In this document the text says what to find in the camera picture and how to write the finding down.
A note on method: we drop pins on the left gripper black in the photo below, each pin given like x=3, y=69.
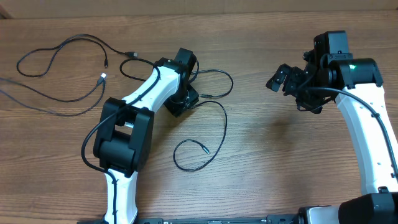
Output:
x=175, y=109

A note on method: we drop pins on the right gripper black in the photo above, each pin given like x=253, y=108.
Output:
x=294, y=74

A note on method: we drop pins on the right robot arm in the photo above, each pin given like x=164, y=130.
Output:
x=355, y=85

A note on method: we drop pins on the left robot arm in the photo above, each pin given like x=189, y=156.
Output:
x=124, y=134

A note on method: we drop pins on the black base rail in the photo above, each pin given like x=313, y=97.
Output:
x=211, y=221

